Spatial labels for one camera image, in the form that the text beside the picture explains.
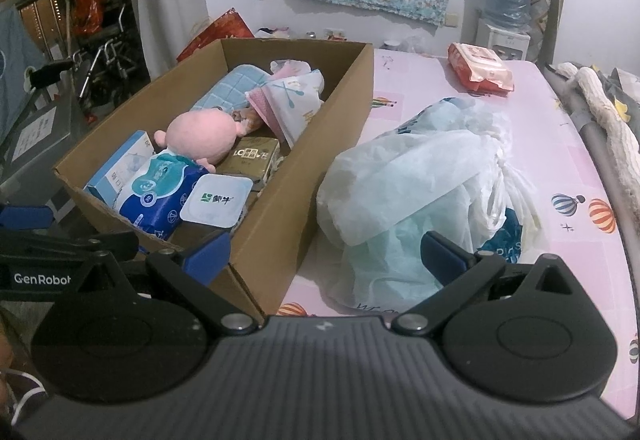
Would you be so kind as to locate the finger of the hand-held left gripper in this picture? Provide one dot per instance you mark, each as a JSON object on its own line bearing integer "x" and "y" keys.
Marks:
{"x": 27, "y": 217}
{"x": 75, "y": 250}

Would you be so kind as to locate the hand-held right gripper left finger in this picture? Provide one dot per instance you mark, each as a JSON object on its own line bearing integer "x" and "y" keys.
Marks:
{"x": 210, "y": 257}

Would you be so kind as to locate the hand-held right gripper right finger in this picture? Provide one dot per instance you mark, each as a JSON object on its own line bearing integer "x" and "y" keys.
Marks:
{"x": 445, "y": 257}

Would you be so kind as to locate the white yogurt cup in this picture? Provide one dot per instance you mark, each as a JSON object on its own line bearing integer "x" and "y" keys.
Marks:
{"x": 215, "y": 200}

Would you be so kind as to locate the blue wet wipes pack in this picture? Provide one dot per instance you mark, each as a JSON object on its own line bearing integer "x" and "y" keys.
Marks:
{"x": 155, "y": 195}

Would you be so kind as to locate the light blue paper box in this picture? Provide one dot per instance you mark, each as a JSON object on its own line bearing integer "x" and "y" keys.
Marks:
{"x": 117, "y": 170}

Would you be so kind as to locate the gold brown carton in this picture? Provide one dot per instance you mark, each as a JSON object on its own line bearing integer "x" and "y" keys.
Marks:
{"x": 250, "y": 155}

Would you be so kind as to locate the pink plush doll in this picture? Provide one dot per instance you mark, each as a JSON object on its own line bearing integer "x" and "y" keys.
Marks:
{"x": 200, "y": 135}

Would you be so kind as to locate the peach patterned cloth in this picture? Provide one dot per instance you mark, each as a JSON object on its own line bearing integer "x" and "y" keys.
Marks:
{"x": 245, "y": 120}

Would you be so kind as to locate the pink towel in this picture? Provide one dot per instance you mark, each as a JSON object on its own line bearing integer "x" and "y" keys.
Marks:
{"x": 265, "y": 112}

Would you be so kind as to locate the brown cardboard box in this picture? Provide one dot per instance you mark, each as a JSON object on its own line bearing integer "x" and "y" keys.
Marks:
{"x": 310, "y": 130}

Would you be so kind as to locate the blue quilted towel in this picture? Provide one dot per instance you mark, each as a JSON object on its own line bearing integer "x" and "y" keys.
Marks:
{"x": 230, "y": 85}

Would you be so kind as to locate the white printed tissue pack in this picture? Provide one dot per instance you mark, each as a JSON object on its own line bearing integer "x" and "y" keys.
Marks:
{"x": 295, "y": 105}

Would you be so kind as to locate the pink white small bag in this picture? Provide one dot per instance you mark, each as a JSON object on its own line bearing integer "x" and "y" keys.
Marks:
{"x": 290, "y": 69}

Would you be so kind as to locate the grey box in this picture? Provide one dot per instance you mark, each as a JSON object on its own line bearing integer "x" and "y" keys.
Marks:
{"x": 45, "y": 155}

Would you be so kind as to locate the large white plastic bag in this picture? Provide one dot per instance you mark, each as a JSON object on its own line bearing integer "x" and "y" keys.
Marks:
{"x": 410, "y": 170}

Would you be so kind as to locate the pink printed table cover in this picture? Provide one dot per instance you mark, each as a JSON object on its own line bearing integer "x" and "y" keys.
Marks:
{"x": 550, "y": 160}

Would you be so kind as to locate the light blue cloth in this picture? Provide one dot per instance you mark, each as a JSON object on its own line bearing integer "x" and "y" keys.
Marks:
{"x": 17, "y": 65}

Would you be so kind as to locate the folded wheelchair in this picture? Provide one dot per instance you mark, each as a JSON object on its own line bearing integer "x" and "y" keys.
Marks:
{"x": 105, "y": 65}

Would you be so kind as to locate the red wet wipes pack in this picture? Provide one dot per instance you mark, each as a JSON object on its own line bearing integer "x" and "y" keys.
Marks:
{"x": 480, "y": 67}

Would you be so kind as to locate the red plastic bag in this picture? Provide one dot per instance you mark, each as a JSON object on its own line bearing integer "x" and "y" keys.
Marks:
{"x": 87, "y": 12}

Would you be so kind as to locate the clear plastic bag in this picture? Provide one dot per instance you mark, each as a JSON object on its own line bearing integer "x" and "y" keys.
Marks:
{"x": 415, "y": 46}

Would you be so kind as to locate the cream knitted cloth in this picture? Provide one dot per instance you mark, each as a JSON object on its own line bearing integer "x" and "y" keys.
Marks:
{"x": 600, "y": 110}

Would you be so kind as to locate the white water dispenser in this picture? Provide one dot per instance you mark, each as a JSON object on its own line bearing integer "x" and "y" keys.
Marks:
{"x": 502, "y": 42}

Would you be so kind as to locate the red printed bag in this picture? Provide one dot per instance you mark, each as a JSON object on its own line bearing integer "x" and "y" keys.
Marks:
{"x": 220, "y": 32}

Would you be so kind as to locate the small white plastic bag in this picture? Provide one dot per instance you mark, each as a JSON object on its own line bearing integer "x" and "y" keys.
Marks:
{"x": 272, "y": 32}

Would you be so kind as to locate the grey blanket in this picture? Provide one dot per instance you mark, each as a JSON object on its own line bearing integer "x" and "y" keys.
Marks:
{"x": 617, "y": 85}

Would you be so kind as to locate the small red pack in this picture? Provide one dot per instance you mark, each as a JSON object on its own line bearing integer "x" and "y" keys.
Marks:
{"x": 335, "y": 34}

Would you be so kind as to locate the patterned brown board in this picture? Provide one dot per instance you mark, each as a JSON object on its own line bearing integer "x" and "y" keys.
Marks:
{"x": 550, "y": 15}

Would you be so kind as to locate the grey padded rail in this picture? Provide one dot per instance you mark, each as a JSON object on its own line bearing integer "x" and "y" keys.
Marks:
{"x": 582, "y": 127}

